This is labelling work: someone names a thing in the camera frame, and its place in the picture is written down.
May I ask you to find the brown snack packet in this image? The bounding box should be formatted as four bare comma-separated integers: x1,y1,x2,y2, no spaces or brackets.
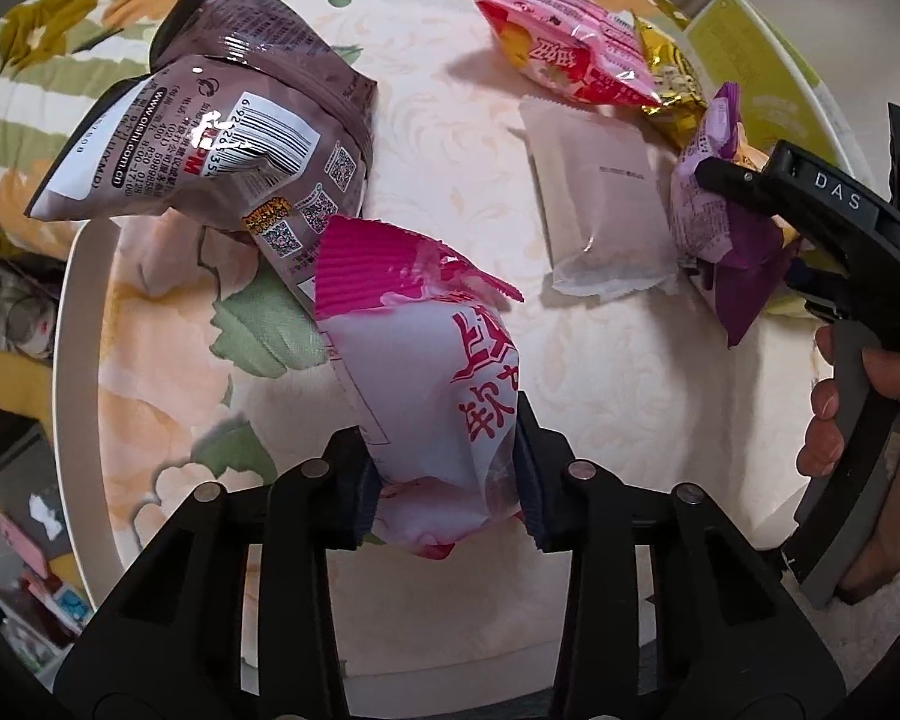
26,0,380,323

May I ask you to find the person's right hand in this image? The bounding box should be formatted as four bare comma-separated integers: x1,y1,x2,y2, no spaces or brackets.
795,326,900,605

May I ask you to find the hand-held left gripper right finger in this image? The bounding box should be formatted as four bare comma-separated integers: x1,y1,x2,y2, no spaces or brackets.
514,390,848,720

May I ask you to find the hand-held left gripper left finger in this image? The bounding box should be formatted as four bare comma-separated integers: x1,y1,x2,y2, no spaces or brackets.
52,427,380,720

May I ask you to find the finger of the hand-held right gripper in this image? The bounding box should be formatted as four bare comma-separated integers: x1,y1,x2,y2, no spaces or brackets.
784,259,841,316
694,156,803,242

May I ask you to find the pale snack packet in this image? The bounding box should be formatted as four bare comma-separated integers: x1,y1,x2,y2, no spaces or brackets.
517,96,682,305

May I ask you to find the white floral tray table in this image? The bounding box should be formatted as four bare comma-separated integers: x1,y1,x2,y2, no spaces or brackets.
52,0,856,691

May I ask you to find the glass jar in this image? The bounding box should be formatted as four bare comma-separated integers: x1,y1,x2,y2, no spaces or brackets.
0,270,53,359

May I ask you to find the yellow cloth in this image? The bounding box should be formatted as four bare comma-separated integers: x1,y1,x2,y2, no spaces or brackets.
0,352,55,432

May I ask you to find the purple chip bag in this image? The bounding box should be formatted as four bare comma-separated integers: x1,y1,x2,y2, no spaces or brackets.
669,82,803,350

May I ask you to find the pink and white snack packet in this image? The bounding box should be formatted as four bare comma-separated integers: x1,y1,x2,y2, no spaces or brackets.
311,215,530,562

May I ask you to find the gold snack packet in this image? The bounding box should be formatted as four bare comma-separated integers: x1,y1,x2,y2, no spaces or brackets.
634,15,710,151

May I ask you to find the green cardboard box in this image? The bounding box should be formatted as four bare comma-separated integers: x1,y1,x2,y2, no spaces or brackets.
679,0,860,173

